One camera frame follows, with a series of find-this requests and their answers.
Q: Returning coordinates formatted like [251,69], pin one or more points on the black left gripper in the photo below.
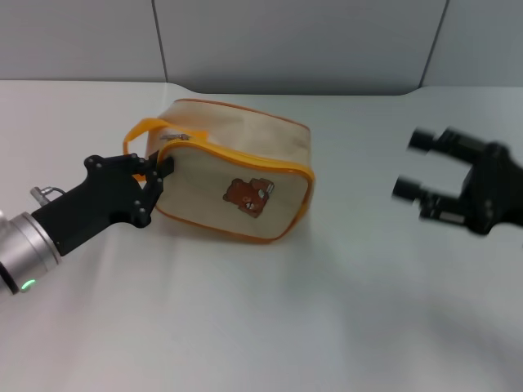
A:
[98,196]

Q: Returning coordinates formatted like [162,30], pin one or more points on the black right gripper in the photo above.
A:
[494,192]

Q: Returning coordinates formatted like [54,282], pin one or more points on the beige orange-trimmed bear food bag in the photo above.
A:
[204,183]

